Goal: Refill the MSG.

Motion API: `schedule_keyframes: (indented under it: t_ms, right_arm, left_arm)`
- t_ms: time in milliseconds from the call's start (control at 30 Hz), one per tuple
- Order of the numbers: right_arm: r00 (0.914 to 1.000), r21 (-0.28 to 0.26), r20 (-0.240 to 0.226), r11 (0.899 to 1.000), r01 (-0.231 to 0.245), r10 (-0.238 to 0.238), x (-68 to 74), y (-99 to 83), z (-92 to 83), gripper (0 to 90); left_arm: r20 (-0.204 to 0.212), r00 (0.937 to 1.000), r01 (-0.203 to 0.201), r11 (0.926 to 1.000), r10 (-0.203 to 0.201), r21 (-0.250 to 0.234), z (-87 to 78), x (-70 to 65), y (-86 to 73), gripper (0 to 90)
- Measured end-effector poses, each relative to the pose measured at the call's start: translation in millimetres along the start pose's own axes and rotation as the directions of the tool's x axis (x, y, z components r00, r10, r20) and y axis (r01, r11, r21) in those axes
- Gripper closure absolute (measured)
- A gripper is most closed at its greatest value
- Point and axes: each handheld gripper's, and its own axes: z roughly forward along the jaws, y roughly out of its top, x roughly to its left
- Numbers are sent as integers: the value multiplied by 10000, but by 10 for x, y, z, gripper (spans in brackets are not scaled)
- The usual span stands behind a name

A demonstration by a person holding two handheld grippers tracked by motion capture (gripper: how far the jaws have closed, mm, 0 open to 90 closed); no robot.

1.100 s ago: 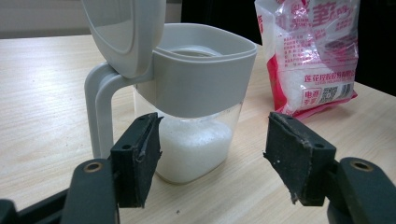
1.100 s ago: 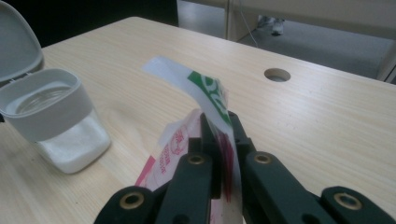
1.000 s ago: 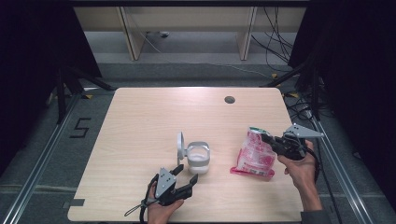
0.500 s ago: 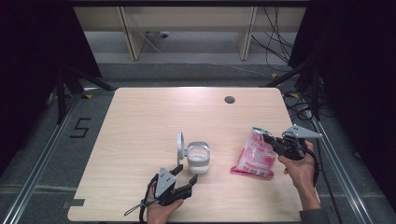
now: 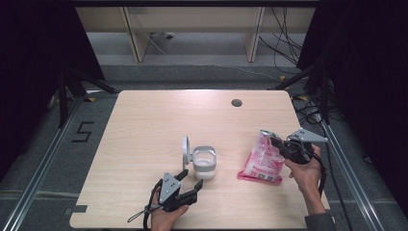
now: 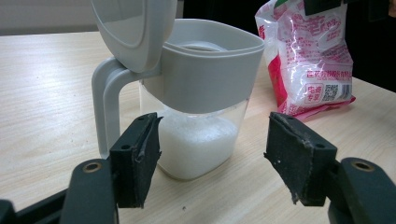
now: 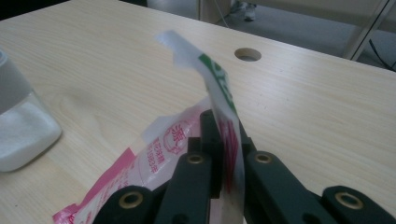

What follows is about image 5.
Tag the black curtain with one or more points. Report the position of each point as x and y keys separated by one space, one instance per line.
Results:
x=369 y=80
x=29 y=80

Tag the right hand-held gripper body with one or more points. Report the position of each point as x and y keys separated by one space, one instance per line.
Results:
x=298 y=147

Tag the person's right hand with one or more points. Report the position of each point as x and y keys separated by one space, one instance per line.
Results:
x=304 y=174

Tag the pink printed bag white granules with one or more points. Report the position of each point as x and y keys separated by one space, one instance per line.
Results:
x=263 y=160

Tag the light wooden desk frame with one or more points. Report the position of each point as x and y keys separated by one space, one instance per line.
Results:
x=192 y=29

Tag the clear plastic container with lid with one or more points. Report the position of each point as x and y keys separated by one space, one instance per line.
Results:
x=203 y=160

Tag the black metal stand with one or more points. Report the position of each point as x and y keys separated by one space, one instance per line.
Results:
x=316 y=83
x=73 y=93

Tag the person's left hand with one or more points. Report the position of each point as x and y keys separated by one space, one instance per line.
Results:
x=166 y=219

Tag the small grey floor object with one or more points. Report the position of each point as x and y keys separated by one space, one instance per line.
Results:
x=168 y=34

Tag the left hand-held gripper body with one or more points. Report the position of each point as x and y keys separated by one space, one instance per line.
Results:
x=170 y=192

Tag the grey tape strip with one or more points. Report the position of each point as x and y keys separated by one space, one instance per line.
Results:
x=77 y=209

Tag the aluminium floor rail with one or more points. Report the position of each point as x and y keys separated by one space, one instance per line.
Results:
x=41 y=166
x=349 y=179

